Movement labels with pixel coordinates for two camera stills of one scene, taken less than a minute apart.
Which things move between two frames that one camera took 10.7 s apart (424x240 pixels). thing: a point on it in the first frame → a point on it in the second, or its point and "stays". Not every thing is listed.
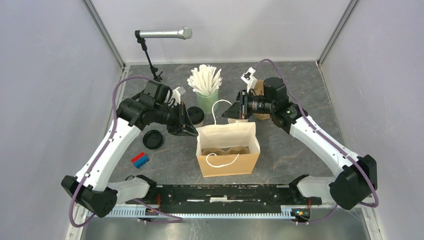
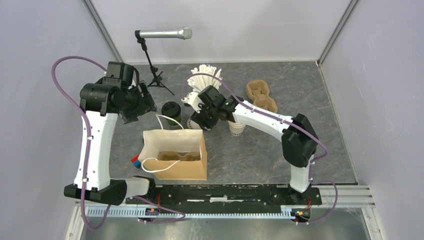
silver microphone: (184, 33) stays
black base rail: (224, 197) stays
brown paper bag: (227, 149) → (175, 154)
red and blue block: (140, 159) stays
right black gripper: (239, 109) → (199, 118)
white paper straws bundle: (204, 81) stays
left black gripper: (183, 118) → (146, 103)
